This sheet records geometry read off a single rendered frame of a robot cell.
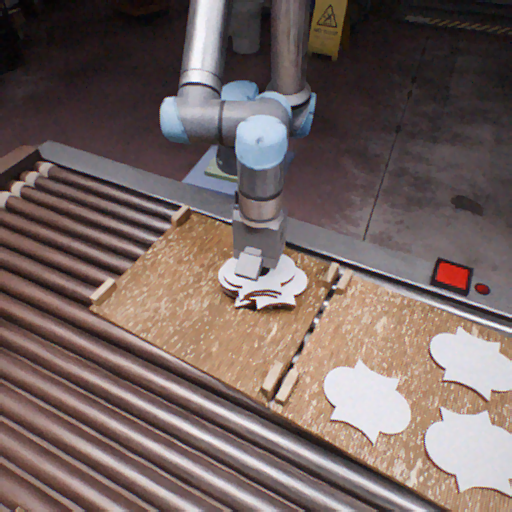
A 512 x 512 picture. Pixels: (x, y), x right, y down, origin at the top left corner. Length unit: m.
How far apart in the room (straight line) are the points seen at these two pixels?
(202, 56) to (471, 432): 0.76
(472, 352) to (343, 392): 0.26
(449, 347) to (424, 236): 1.66
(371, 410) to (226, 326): 0.30
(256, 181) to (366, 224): 1.86
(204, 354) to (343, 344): 0.26
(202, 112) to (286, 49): 0.36
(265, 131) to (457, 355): 0.53
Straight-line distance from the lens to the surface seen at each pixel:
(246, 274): 0.73
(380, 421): 0.76
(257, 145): 0.60
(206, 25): 0.81
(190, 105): 0.74
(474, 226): 2.67
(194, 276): 0.91
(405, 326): 0.87
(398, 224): 2.51
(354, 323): 0.85
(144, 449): 0.77
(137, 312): 0.87
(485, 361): 0.88
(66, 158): 1.38
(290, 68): 1.06
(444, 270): 1.01
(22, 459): 0.83
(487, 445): 0.80
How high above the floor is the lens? 1.63
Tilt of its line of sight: 48 degrees down
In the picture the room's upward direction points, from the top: straight up
